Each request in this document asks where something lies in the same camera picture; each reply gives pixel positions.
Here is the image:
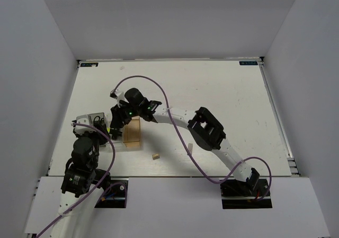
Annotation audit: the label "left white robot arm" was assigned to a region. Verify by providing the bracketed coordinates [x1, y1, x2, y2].
[50, 121, 112, 237]

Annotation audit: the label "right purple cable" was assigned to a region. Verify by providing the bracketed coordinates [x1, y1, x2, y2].
[113, 75, 272, 200]

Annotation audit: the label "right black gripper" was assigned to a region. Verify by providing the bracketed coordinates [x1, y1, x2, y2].
[110, 100, 141, 129]

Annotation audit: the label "grey white eraser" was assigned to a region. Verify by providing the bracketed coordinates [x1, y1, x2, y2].
[188, 143, 193, 155]

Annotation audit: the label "left blue table label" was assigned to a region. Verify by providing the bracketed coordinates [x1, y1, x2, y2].
[80, 63, 99, 67]

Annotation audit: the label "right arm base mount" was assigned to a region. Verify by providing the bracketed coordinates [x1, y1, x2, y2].
[220, 179, 273, 209]

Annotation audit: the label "clear transparent container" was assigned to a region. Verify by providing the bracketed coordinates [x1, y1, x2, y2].
[104, 114, 124, 146]

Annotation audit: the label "right blue table label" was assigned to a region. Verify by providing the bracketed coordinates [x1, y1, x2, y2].
[239, 61, 258, 66]

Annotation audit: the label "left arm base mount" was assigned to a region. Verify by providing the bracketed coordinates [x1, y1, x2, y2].
[95, 179, 129, 209]

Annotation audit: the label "black handled scissors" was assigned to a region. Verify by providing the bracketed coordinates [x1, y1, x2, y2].
[93, 116, 105, 128]

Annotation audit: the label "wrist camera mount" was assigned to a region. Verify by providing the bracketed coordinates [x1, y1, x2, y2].
[72, 114, 95, 136]
[110, 90, 125, 102]

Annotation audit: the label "blue table label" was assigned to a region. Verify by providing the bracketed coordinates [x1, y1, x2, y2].
[80, 63, 99, 67]
[239, 61, 258, 66]

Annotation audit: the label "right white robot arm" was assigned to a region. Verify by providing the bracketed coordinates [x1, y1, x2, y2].
[109, 88, 260, 196]

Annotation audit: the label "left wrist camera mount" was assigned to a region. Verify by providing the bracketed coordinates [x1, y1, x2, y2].
[72, 114, 95, 136]

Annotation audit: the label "dark grey transparent container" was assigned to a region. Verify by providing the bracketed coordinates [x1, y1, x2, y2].
[89, 112, 106, 124]

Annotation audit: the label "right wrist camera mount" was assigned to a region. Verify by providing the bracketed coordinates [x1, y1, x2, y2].
[110, 90, 125, 102]

